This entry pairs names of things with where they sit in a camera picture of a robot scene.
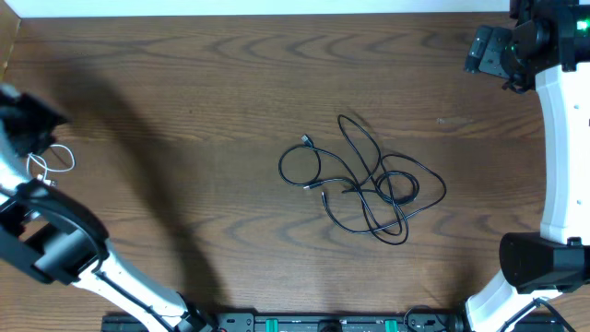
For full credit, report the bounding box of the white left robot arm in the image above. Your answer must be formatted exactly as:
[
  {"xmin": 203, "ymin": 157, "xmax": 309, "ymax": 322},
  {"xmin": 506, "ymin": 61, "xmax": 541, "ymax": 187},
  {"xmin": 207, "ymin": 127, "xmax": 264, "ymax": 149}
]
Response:
[{"xmin": 1, "ymin": 84, "xmax": 218, "ymax": 331}]

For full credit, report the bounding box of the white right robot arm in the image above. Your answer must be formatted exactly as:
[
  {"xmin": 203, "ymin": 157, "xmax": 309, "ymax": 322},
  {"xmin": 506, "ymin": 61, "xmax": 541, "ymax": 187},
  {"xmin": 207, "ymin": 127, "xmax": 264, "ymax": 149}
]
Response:
[{"xmin": 449, "ymin": 0, "xmax": 589, "ymax": 331}]

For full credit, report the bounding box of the brown side panel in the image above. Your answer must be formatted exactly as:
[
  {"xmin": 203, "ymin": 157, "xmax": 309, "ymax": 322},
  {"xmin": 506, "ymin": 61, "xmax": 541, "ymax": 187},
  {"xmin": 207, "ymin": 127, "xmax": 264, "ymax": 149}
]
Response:
[{"xmin": 0, "ymin": 0, "xmax": 21, "ymax": 79}]

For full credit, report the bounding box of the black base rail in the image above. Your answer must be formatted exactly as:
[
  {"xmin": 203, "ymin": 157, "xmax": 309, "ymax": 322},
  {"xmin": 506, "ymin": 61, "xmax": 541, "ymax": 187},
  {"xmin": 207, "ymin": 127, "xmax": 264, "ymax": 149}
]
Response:
[{"xmin": 100, "ymin": 306, "xmax": 566, "ymax": 332}]

